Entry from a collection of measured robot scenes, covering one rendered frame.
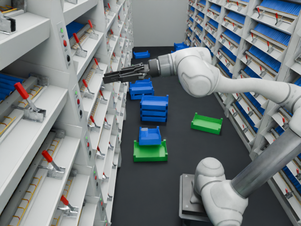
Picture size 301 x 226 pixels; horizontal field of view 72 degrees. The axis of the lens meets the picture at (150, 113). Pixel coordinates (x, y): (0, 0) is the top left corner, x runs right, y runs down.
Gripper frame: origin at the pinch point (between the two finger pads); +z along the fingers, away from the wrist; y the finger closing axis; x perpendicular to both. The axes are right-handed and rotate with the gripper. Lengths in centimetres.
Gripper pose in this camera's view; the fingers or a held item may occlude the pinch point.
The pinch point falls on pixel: (111, 77)
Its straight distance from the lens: 91.6
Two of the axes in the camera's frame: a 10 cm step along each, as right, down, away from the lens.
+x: -2.0, -8.1, -5.5
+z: -9.8, 1.9, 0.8
